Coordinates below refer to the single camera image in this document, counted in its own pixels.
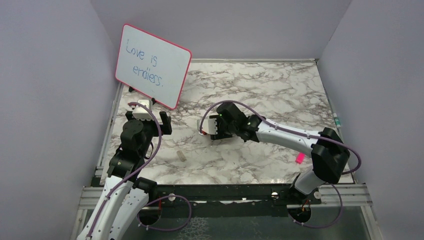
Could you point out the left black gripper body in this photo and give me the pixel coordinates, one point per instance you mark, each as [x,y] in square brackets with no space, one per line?
[151,129]

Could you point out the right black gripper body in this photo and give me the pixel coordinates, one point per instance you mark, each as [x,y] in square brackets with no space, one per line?
[224,130]

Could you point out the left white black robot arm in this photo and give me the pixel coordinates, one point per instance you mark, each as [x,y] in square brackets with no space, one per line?
[123,194]

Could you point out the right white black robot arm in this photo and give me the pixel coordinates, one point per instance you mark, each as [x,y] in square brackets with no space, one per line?
[328,153]

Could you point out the small cork stopper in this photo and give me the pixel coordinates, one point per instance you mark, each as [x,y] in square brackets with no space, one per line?
[181,156]

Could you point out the green capped marker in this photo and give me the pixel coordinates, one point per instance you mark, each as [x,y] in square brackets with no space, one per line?
[336,120]

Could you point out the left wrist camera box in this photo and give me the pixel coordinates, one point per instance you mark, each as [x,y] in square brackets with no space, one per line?
[142,109]

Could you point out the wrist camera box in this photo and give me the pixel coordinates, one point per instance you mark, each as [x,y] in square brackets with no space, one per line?
[209,127]
[142,109]

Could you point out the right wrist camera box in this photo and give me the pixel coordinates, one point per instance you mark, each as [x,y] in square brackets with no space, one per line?
[209,127]

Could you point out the white board with pink frame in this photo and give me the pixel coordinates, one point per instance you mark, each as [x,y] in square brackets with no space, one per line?
[151,65]

